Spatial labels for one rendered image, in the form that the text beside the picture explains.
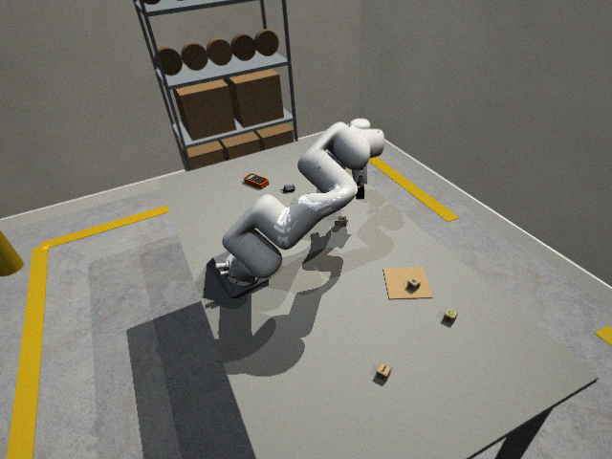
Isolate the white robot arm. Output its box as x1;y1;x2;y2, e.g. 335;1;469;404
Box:
215;119;384;286

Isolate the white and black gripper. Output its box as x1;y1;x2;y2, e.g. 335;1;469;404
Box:
352;165;367;200

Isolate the tan flat mat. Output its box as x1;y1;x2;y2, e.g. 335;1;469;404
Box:
383;267;433;299

